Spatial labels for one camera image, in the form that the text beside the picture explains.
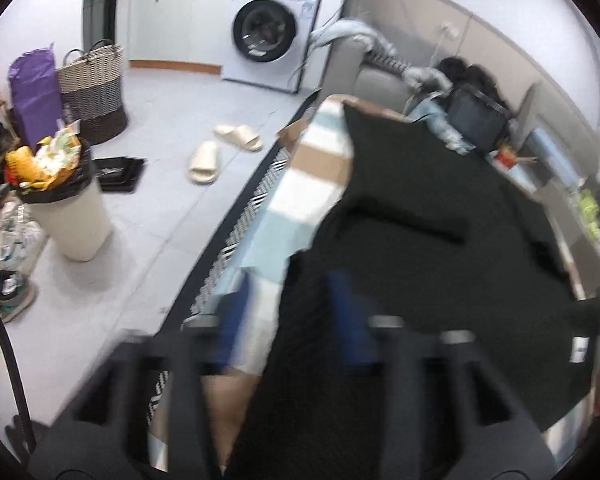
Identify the black knit sweater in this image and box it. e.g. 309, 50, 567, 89
225, 106, 600, 479

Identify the black clothes pile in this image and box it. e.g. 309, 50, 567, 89
436, 56, 507, 107

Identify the plaid table cloth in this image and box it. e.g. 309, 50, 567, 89
147, 94, 600, 470

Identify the cream slipper far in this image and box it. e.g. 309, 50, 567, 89
213, 125, 263, 153

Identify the black plastic tray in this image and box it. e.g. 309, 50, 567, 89
94, 157, 146, 193

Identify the cream trash bin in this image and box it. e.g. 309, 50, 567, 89
16, 139, 112, 262

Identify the sneaker on floor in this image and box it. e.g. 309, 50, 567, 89
0, 270, 38, 323

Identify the red instant noodle cup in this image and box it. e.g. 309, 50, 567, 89
493, 145, 518, 171

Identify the black air fryer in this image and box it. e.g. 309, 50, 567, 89
446, 86, 512, 154

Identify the grey sofa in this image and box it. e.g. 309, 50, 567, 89
316, 38, 414, 113

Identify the woven laundry basket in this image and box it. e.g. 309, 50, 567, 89
56, 39, 128, 145

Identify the white washing machine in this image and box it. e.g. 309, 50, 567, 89
221, 0, 321, 94

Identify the green teapot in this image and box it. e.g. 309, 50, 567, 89
577, 188, 600, 224

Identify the white kitchen cabinet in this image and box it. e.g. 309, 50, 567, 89
126, 0, 230, 74

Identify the light grey garment on sofa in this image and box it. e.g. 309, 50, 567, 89
308, 18, 399, 58

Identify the purple paper bag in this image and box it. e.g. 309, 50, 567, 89
8, 46, 64, 148

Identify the black cable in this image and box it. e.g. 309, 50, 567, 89
0, 284, 37, 456

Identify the wall power socket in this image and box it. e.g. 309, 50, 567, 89
440, 23, 460, 40

